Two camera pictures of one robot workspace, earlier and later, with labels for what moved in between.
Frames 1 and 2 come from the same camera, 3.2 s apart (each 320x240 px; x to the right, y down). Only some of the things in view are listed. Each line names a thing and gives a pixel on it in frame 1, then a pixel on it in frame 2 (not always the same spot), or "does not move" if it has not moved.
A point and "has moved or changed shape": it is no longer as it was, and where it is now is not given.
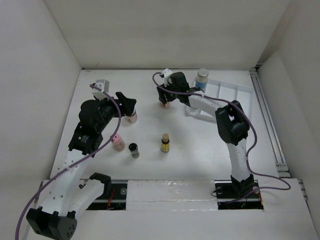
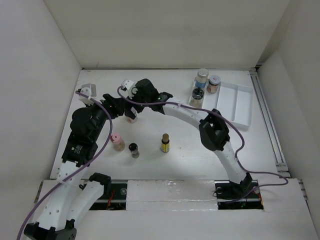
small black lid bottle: x=133 y=148 does not move
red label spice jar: x=132 y=118 does not move
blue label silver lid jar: x=201 y=80 does not move
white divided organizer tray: x=228 y=92 does not move
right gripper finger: x=170 y=97 -> x=139 y=108
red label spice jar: x=165 y=106 has moved or changed shape
